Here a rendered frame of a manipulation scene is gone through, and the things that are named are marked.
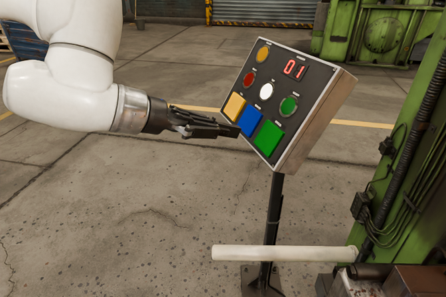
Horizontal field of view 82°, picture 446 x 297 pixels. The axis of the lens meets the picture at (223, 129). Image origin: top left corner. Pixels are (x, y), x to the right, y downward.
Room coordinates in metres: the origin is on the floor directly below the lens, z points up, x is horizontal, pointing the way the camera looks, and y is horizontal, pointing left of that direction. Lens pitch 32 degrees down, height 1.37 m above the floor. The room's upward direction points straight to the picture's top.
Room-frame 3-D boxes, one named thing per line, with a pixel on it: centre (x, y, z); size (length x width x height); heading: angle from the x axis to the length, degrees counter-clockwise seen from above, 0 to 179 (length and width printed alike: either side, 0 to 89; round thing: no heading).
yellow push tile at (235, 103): (0.73, -0.04, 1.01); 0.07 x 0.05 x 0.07; 24
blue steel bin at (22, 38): (4.62, 3.00, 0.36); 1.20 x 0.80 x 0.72; 67
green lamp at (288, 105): (0.57, -0.16, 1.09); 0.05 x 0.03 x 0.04; 179
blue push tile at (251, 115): (0.64, -0.08, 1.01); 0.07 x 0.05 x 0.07; 24
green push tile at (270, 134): (0.55, -0.12, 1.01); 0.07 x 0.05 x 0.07; 24
